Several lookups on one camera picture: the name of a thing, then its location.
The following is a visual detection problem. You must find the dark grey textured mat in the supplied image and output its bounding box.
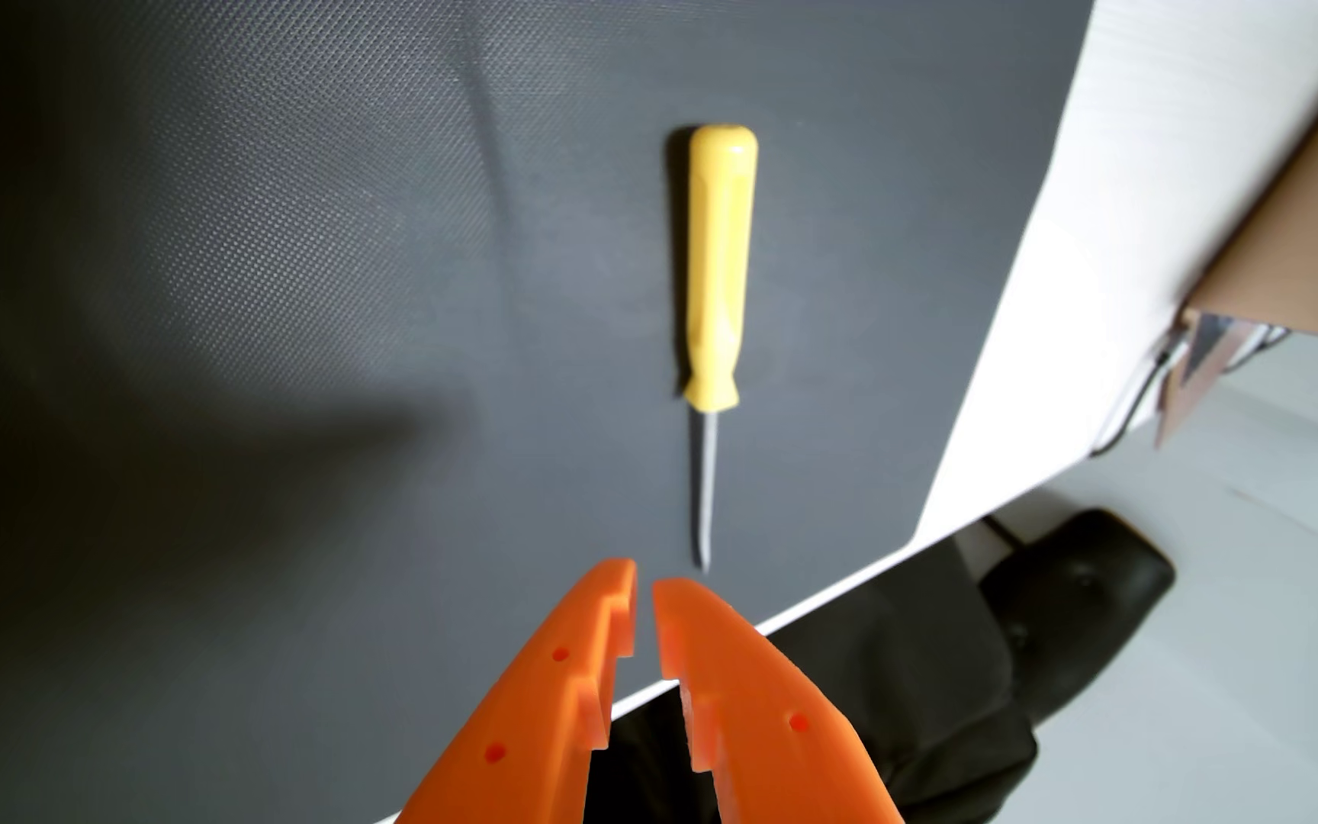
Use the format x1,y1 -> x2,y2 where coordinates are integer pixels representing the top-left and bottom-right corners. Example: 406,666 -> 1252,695
0,0 -> 1096,824

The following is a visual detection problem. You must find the brown cardboard box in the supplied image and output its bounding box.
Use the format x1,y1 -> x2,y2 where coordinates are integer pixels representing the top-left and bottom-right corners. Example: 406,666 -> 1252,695
1156,32 -> 1318,450

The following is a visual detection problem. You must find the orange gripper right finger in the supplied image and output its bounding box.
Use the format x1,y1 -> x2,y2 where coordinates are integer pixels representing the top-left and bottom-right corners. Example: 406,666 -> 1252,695
651,577 -> 906,824

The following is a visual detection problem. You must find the yellow handled screwdriver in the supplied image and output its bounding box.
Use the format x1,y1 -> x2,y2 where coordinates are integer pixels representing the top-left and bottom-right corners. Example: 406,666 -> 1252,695
677,124 -> 761,575

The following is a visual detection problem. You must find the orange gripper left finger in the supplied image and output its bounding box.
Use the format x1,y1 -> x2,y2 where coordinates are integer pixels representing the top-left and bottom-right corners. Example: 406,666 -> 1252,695
396,557 -> 640,824

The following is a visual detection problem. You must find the black and white cable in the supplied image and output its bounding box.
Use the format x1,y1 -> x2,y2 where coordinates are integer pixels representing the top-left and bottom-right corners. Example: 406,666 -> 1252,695
1089,325 -> 1292,459

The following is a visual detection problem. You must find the black leather chair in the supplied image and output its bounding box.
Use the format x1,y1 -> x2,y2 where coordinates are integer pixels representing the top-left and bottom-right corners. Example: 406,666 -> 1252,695
978,508 -> 1178,725

